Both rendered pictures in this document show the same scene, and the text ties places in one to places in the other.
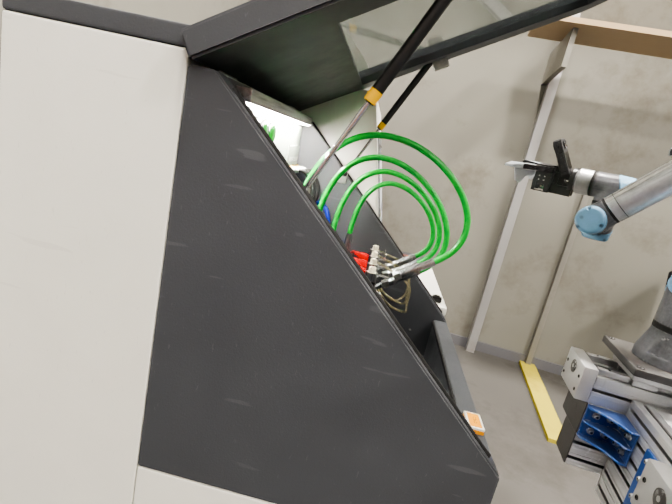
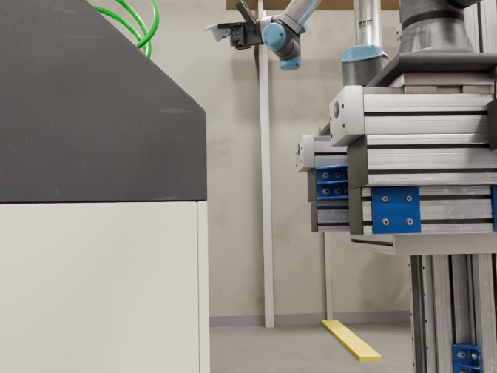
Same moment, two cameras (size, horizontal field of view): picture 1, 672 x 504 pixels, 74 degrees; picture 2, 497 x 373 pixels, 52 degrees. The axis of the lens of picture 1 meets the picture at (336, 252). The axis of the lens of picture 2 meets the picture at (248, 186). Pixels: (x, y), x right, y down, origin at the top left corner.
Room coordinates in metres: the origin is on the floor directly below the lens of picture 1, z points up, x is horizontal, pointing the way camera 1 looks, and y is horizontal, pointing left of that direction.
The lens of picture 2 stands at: (-0.27, -0.18, 0.74)
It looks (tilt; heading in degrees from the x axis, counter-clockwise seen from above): 5 degrees up; 346
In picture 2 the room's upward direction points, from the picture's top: 1 degrees counter-clockwise
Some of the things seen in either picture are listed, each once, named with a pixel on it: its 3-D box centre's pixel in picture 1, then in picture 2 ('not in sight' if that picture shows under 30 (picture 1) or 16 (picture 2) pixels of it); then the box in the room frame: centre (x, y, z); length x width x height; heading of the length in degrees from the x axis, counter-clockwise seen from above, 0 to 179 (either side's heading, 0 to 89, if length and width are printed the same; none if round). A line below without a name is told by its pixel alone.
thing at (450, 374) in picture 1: (445, 399); not in sight; (0.95, -0.33, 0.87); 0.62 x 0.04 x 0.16; 176
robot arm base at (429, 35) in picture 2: not in sight; (433, 46); (0.57, -0.77, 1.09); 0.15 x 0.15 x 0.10
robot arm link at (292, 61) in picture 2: (599, 221); (288, 51); (1.31, -0.73, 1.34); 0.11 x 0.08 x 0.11; 143
